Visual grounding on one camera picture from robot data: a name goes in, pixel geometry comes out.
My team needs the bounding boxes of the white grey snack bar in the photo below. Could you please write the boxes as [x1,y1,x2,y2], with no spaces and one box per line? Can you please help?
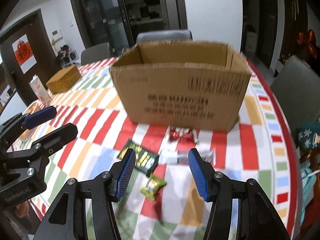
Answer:
[158,149,216,166]

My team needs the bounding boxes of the small green yellow candy packet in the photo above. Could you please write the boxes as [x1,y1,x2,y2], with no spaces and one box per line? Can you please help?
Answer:
[140,173,167,201]

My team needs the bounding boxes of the green cracker packet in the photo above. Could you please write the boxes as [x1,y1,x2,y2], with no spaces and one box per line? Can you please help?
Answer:
[117,140,159,177]

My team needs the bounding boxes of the red snack packet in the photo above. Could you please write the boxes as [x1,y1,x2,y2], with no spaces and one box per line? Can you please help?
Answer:
[169,126,198,143]

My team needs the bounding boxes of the white basket of oranges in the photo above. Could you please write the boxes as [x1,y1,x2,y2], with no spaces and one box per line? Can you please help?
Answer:
[19,101,40,142]

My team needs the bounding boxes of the juice carton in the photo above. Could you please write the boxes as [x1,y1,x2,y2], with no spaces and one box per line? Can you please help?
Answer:
[29,75,52,106]

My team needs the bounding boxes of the woven straw box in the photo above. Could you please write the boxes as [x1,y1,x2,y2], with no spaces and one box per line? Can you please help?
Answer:
[46,64,81,94]

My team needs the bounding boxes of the red fu poster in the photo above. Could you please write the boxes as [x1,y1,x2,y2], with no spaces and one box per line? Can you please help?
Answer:
[12,34,37,74]

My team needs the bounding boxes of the colourful striped tablecloth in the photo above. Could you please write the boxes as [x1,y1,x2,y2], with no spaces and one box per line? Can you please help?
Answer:
[14,59,301,239]

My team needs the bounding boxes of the grey chair left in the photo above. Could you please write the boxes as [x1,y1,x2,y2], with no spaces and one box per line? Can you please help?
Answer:
[81,42,111,65]

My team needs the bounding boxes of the grey chair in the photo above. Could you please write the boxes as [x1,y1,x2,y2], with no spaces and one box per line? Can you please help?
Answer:
[81,42,111,65]
[271,55,319,135]
[136,29,193,43]

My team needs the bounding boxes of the dark green christmas cloth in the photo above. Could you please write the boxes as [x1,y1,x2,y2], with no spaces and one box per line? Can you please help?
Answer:
[297,121,320,151]

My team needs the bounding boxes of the brown cardboard box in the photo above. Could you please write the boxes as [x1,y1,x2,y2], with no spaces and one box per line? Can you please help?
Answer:
[110,41,251,132]

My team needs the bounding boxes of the glass sliding door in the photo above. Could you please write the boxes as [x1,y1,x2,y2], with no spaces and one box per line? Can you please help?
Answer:
[71,0,135,56]

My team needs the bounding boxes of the grey chair right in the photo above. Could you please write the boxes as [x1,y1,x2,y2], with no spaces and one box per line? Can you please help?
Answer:
[271,55,319,135]

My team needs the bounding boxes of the grey chair middle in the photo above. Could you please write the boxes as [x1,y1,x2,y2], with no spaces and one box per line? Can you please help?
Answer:
[136,29,193,43]

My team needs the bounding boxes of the red balloon decoration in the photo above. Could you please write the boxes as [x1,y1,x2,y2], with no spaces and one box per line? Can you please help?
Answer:
[297,29,317,58]

